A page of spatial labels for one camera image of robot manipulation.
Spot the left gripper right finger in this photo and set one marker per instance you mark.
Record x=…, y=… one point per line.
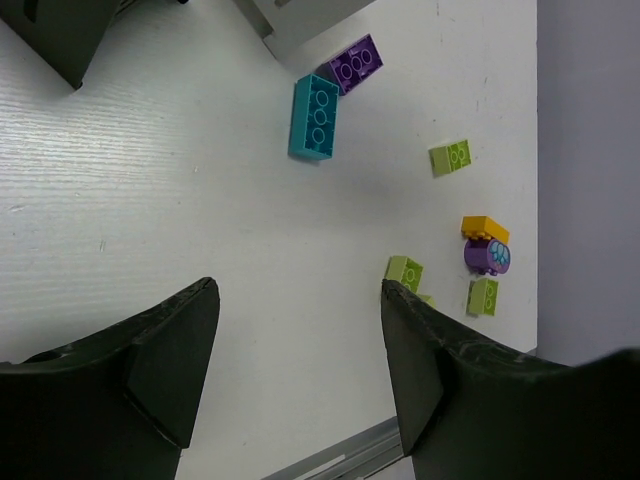
x=469, y=407

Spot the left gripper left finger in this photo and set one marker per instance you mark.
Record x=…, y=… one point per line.
x=119, y=404

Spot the purple long lego brick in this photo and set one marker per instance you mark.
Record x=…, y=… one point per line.
x=351, y=67

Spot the pale green lego brick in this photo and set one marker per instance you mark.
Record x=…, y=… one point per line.
x=428, y=300

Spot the green lego brick lower right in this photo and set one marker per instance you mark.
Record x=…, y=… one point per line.
x=482, y=297

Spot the green lego brick centre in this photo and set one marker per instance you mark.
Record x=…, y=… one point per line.
x=406, y=271

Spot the purple paw print piece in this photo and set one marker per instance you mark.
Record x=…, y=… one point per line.
x=487, y=257

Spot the orange lego brick right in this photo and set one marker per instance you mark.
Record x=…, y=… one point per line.
x=483, y=228

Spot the green lego brick upper right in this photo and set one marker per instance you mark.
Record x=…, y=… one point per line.
x=446, y=159

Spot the teal long lego brick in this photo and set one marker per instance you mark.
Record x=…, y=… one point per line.
x=314, y=116

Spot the black slotted container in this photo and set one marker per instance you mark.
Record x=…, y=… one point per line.
x=65, y=33

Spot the white slotted container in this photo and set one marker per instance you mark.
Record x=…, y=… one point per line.
x=284, y=26

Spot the aluminium rail front edge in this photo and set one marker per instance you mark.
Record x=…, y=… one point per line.
x=358, y=457

